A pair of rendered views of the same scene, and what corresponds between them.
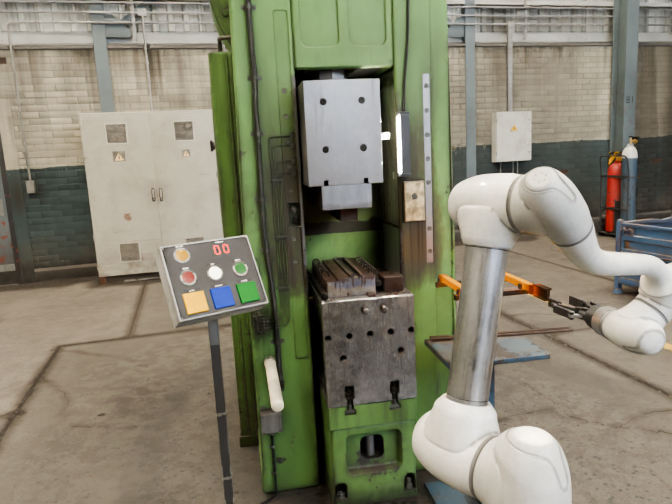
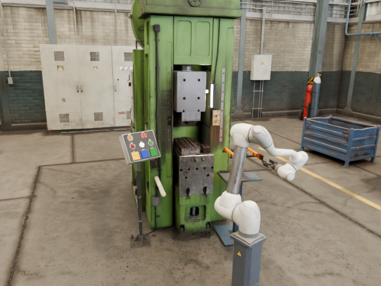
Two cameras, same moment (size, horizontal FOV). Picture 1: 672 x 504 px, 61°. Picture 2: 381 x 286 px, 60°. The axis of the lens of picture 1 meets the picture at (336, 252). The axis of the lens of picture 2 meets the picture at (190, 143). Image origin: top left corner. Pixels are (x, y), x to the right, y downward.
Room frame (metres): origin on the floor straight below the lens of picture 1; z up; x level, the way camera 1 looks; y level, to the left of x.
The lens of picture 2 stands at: (-1.05, 0.26, 1.93)
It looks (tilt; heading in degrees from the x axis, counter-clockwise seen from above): 15 degrees down; 355
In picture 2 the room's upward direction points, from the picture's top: 1 degrees clockwise
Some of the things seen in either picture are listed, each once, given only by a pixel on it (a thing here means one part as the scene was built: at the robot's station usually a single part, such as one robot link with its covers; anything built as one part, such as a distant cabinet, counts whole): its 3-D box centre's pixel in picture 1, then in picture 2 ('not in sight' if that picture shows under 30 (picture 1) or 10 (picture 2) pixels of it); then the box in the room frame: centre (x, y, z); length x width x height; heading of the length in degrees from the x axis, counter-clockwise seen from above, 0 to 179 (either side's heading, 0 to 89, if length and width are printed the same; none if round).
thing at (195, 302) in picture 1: (195, 302); (135, 156); (1.91, 0.50, 1.01); 0.07 x 0.05 x 0.07; 124
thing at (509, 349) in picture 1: (484, 348); (238, 176); (2.14, -0.57, 0.70); 0.40 x 0.30 x 0.02; 99
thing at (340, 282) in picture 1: (341, 275); (185, 144); (2.45, -0.02, 0.96); 0.42 x 0.20 x 0.09; 9
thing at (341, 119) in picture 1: (344, 134); (190, 89); (2.46, -0.06, 1.56); 0.42 x 0.39 x 0.40; 9
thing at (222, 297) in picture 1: (222, 297); (144, 154); (1.96, 0.41, 1.01); 0.07 x 0.05 x 0.07; 124
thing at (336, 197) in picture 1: (337, 193); (186, 113); (2.45, -0.02, 1.32); 0.42 x 0.20 x 0.10; 9
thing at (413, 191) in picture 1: (414, 201); (216, 117); (2.42, -0.34, 1.27); 0.09 x 0.02 x 0.17; 99
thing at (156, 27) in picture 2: (264, 191); (158, 112); (2.31, 0.28, 1.35); 0.08 x 0.05 x 1.70; 99
